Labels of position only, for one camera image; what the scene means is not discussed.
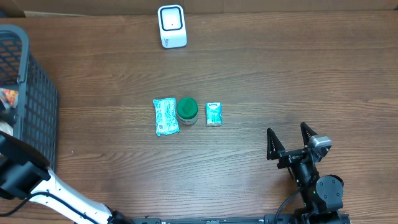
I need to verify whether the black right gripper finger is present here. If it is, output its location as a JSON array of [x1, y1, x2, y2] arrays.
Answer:
[[300, 122, 318, 146], [267, 128, 285, 160]]

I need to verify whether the teal tissue pack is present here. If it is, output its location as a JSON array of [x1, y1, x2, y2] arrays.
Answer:
[[206, 102, 223, 126]]

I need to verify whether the green lid jar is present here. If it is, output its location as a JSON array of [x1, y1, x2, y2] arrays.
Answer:
[[177, 97, 198, 125]]

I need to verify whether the teal wipes pouch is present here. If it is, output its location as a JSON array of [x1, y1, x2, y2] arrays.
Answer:
[[153, 98, 180, 137]]

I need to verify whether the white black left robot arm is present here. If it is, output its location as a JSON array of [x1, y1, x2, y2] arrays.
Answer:
[[1, 131, 132, 224]]

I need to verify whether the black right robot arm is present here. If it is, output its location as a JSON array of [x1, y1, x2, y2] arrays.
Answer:
[[264, 122, 351, 224]]

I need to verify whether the white barcode scanner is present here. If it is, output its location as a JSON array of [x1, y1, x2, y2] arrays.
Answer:
[[157, 4, 187, 49]]

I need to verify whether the dark mesh basket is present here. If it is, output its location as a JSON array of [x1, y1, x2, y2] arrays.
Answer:
[[1, 24, 60, 170]]

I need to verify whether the orange packet in basket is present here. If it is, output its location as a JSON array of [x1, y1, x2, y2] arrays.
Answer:
[[1, 88, 19, 110]]

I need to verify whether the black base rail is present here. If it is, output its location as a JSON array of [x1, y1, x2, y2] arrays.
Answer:
[[130, 213, 352, 224]]

